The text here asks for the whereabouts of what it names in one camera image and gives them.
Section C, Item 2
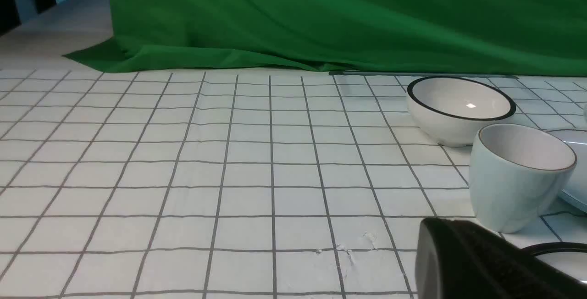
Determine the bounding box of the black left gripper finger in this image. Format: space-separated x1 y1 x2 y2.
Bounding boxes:
415 218 587 299

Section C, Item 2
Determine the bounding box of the pale blue ceramic cup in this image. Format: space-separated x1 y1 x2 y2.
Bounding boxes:
468 123 578 233

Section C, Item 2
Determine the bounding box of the white plate with cartoon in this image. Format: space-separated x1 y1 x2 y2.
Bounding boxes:
522 242 587 286

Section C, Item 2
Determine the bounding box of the pale blue ceramic bowl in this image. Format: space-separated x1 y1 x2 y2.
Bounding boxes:
544 129 587 213

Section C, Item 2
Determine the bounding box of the white bowl black rim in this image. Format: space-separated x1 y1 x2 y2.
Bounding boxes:
406 76 517 147

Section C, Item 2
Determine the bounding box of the green backdrop cloth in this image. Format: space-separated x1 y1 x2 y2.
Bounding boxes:
66 0 587 76

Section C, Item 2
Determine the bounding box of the white grid tablecloth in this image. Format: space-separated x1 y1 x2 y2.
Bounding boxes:
0 68 587 299

